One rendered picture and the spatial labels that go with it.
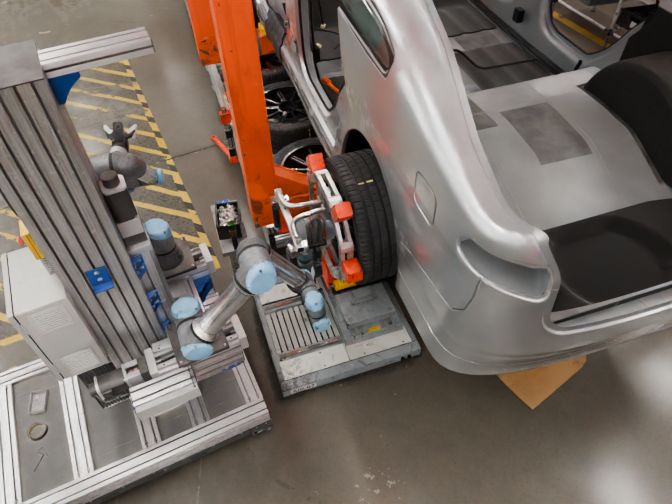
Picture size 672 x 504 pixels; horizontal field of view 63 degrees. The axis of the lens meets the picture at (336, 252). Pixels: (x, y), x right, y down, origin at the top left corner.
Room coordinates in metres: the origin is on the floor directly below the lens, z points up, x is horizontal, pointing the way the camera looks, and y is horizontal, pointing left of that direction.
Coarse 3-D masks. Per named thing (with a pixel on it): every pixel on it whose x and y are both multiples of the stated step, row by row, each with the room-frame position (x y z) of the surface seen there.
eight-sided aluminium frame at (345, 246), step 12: (312, 180) 2.06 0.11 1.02; (312, 192) 2.12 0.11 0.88; (324, 192) 1.87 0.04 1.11; (336, 192) 1.86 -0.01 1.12; (336, 228) 1.71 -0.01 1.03; (348, 228) 1.72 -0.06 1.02; (348, 240) 1.68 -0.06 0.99; (324, 252) 1.93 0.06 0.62; (348, 252) 1.65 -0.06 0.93; (336, 264) 1.86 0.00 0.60; (336, 276) 1.73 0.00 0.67
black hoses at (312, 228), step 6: (312, 222) 1.75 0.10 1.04; (318, 222) 1.75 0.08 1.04; (306, 228) 1.71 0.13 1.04; (312, 228) 1.71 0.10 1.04; (318, 228) 1.72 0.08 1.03; (312, 234) 1.70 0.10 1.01; (318, 234) 1.70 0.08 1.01; (312, 240) 1.68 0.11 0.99; (318, 240) 1.68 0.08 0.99; (324, 240) 1.69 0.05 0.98; (312, 246) 1.66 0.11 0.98; (318, 246) 1.67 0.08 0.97
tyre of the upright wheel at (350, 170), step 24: (336, 168) 1.97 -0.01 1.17; (360, 168) 1.95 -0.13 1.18; (360, 192) 1.82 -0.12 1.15; (384, 192) 1.83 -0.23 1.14; (360, 216) 1.72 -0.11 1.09; (384, 216) 1.74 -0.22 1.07; (360, 240) 1.66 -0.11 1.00; (384, 240) 1.67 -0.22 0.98; (360, 264) 1.64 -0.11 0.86; (384, 264) 1.64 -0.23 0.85
